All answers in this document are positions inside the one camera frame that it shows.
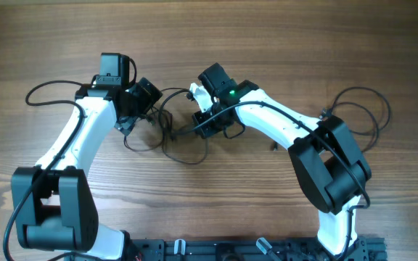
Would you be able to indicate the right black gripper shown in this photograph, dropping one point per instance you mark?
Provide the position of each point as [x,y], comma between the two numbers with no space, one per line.
[205,125]

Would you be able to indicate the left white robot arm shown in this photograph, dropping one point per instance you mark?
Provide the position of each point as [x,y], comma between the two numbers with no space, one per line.
[54,209]

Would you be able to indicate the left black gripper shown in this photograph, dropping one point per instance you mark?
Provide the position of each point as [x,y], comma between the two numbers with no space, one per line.
[128,123]

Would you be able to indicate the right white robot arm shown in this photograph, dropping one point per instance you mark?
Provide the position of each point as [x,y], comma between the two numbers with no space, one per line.
[330,167]

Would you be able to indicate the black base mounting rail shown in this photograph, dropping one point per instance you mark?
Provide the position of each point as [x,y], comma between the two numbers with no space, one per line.
[305,248]

